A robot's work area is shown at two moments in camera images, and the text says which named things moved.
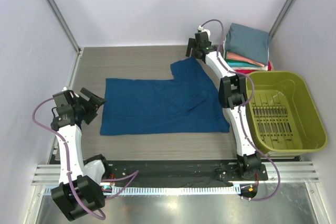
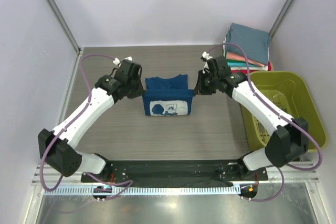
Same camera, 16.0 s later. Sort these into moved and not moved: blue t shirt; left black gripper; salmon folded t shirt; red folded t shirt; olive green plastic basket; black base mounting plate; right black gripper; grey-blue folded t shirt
Moved: blue t shirt; left black gripper; right black gripper
Not moved: grey-blue folded t shirt; black base mounting plate; salmon folded t shirt; olive green plastic basket; red folded t shirt
